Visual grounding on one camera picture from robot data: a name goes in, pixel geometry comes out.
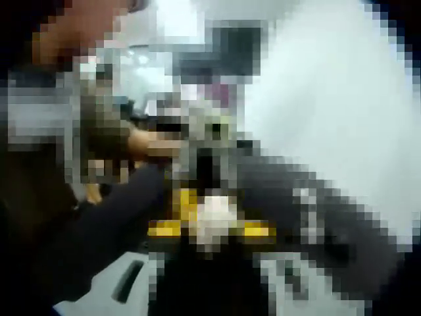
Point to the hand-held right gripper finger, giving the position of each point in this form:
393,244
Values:
98,296

